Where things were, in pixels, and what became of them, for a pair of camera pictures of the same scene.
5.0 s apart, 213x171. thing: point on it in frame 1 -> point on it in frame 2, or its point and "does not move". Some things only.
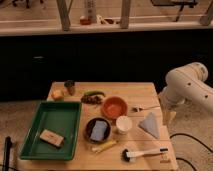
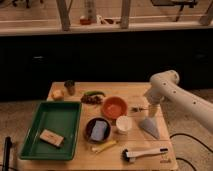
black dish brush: (129, 156) does not move
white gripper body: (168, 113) -> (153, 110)
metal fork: (135, 109) does not move
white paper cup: (123, 124) does not move
